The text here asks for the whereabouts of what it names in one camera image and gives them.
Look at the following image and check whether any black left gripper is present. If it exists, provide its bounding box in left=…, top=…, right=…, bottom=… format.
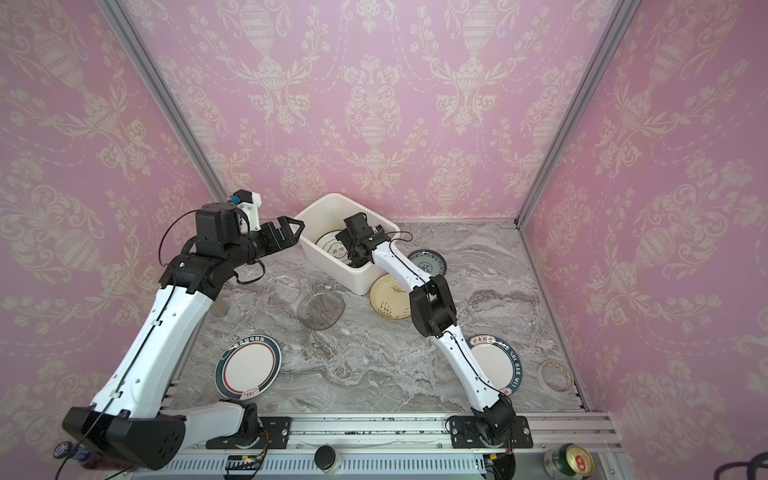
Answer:
left=223, top=214, right=304, bottom=270

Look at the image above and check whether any white plate green cloud emblem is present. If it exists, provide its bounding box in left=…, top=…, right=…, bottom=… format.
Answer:
left=316, top=230, right=352, bottom=266

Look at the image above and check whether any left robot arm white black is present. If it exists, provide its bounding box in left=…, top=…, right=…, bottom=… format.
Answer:
left=62, top=191, right=305, bottom=471

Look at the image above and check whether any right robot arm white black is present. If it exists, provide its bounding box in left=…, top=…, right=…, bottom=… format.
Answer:
left=336, top=212, right=517, bottom=446

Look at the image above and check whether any white plastic bin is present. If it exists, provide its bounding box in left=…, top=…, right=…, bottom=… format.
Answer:
left=295, top=193, right=400, bottom=295

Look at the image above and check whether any cream plate with plant drawing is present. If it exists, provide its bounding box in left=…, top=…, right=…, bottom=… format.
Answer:
left=369, top=274, right=411, bottom=320

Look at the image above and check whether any blue floral small plate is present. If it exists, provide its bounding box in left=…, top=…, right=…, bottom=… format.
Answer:
left=407, top=249, right=447, bottom=276

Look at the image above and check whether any clear glass plate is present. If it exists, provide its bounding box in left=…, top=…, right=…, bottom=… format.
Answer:
left=296, top=291, right=346, bottom=331

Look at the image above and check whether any white plate green red rim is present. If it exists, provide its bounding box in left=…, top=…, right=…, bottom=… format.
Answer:
left=214, top=335, right=283, bottom=401

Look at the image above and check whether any white plate green lettered rim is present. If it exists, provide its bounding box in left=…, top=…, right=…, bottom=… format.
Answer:
left=468, top=334, right=523, bottom=396

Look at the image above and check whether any black round knob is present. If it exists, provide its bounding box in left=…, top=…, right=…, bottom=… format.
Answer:
left=314, top=444, right=343, bottom=475

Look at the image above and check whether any green beer can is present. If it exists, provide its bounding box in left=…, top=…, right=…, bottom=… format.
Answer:
left=544, top=443, right=595, bottom=479

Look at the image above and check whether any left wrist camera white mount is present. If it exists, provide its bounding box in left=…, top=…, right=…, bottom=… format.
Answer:
left=229, top=189, right=262, bottom=233

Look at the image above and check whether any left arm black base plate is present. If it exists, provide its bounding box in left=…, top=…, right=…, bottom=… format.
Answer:
left=205, top=416, right=292, bottom=451

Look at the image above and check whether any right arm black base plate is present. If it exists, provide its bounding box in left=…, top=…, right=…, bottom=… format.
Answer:
left=445, top=415, right=534, bottom=450

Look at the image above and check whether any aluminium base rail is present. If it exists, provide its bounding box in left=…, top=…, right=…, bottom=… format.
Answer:
left=128, top=412, right=633, bottom=479

